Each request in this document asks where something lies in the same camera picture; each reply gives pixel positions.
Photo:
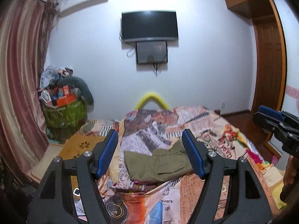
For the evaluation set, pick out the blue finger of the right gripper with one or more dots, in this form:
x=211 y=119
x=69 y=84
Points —
x=266 y=122
x=271 y=113

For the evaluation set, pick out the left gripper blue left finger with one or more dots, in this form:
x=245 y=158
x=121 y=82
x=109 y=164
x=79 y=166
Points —
x=53 y=201

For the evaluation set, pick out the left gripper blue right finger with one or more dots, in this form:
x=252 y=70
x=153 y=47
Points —
x=246 y=200

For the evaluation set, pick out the olive green pants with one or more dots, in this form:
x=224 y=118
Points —
x=162 y=165

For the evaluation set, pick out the person right hand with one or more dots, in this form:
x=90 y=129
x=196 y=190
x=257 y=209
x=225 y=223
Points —
x=290 y=179

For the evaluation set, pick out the wooden door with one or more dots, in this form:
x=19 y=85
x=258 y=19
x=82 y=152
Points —
x=270 y=72

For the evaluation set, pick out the wooden lap desk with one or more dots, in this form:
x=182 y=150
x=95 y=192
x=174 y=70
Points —
x=70 y=156

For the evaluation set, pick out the printed newspaper pattern blanket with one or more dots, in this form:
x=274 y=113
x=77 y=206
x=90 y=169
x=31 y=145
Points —
x=173 y=201

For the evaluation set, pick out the green storage basket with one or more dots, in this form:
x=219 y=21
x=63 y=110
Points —
x=71 y=115

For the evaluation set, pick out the orange box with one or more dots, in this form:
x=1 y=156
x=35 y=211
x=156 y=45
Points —
x=65 y=100

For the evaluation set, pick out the striped red curtain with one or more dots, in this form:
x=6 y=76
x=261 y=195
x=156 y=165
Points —
x=25 y=32

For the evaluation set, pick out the small black wall monitor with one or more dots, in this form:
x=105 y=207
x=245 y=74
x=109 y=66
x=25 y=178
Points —
x=151 y=52

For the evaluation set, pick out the wall mounted black television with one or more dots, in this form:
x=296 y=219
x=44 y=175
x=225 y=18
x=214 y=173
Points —
x=149 y=26

